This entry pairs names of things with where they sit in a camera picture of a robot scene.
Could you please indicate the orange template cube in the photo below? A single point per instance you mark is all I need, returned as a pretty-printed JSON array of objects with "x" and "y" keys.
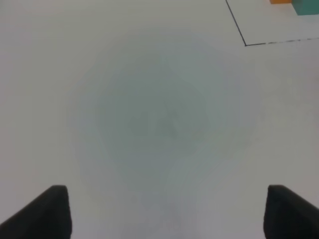
[{"x": 280, "y": 1}]

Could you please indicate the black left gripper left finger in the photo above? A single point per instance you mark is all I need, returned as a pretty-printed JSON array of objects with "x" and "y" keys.
[{"x": 48, "y": 216}]

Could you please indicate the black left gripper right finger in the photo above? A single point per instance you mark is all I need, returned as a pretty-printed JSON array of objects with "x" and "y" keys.
[{"x": 289, "y": 216}]

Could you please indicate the green template cube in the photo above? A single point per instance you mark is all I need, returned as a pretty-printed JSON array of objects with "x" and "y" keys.
[{"x": 306, "y": 7}]

